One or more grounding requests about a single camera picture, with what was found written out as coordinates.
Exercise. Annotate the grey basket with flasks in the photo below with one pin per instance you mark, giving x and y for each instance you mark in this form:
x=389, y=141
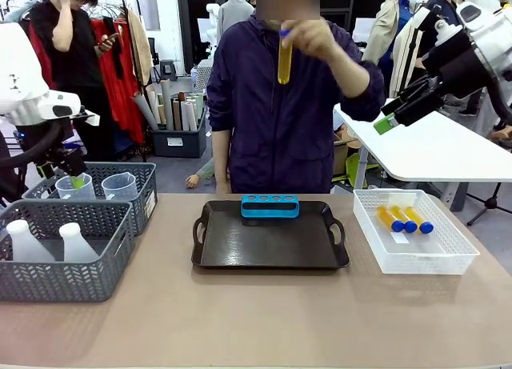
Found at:
x=60, y=281

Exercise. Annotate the white plastic flask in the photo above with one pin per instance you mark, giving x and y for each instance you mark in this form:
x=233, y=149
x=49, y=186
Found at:
x=26, y=245
x=78, y=247

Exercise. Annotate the grey storage bin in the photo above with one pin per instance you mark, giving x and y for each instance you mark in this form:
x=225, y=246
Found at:
x=180, y=143

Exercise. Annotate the red hanging garment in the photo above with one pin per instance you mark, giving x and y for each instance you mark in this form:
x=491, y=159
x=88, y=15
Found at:
x=120, y=89

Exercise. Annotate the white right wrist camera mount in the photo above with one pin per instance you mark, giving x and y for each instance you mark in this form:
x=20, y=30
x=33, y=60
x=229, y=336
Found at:
x=428, y=18

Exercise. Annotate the bystander in beige coat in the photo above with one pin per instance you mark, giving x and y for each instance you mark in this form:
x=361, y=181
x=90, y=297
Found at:
x=386, y=29

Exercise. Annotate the white side table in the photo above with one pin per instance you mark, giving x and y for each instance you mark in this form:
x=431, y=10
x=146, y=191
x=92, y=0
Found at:
x=432, y=153

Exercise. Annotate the bystander in grey hoodie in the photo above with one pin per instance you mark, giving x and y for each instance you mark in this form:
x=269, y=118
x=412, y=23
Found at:
x=236, y=17

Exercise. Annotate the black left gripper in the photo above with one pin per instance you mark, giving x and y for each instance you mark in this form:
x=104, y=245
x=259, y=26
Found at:
x=66, y=159

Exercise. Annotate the brown paper roll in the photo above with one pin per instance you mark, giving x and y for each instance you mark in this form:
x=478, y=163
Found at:
x=177, y=115

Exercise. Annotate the yellow test tube blue cap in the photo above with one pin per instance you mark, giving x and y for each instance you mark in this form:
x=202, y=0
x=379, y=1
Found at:
x=387, y=216
x=285, y=61
x=418, y=219
x=402, y=217

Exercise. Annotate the black serving tray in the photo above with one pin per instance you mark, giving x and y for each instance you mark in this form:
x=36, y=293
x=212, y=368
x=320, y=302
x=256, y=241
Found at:
x=268, y=245

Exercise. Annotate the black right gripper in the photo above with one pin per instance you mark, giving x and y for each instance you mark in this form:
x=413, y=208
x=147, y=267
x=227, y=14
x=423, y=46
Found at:
x=460, y=66

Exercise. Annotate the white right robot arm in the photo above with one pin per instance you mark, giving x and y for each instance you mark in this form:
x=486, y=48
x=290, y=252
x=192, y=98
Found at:
x=490, y=37

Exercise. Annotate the person's left forearm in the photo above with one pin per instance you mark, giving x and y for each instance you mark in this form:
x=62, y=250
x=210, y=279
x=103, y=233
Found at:
x=352, y=77

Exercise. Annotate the grey basket with cups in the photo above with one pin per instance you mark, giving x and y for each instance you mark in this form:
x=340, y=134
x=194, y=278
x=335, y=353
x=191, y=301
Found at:
x=144, y=185

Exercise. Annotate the white paper label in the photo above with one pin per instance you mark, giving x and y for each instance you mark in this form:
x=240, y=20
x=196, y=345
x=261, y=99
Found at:
x=401, y=238

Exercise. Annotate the bystander in black shirt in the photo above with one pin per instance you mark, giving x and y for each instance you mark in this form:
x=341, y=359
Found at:
x=76, y=57

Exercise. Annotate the clear plastic measuring cup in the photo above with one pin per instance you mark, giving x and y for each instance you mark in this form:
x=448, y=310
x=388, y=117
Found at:
x=66, y=191
x=118, y=189

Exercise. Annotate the white plastic basket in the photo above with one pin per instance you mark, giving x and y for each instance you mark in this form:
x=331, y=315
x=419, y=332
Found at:
x=424, y=257

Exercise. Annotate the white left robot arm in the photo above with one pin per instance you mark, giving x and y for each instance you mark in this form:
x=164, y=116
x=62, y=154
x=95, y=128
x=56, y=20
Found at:
x=20, y=65

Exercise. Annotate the beige hanging garment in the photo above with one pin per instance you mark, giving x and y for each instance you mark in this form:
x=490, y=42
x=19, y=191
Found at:
x=140, y=45

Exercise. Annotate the smartphone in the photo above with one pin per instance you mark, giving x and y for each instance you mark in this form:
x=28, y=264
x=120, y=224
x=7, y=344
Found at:
x=109, y=41

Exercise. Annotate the person in purple jacket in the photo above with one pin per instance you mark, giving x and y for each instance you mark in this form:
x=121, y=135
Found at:
x=280, y=125

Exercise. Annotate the person's left hand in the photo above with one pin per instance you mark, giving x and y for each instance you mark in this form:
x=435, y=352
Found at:
x=318, y=38

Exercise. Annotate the green box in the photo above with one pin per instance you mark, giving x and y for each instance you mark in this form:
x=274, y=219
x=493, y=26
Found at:
x=354, y=169

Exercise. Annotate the black tripod stand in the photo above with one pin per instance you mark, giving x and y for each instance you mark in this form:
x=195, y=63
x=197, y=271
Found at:
x=490, y=203

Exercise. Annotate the tall grey paper roll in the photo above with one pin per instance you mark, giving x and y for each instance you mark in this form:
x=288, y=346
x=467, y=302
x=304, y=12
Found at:
x=167, y=105

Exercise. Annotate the person's right forearm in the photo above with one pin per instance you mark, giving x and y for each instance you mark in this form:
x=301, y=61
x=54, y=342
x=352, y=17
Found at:
x=222, y=161

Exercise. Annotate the slanted grey paper roll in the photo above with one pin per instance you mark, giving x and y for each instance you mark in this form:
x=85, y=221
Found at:
x=145, y=111

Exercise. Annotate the white paper roll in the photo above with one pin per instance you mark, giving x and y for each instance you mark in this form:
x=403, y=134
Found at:
x=188, y=117

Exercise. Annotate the black clothes rack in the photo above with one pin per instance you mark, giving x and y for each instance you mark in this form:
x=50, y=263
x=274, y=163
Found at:
x=136, y=2

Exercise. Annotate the blue test tube rack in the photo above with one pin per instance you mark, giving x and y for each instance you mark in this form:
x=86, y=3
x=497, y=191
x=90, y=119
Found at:
x=270, y=209

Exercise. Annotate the grey step stool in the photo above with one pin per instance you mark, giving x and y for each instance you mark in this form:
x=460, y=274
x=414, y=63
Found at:
x=168, y=69

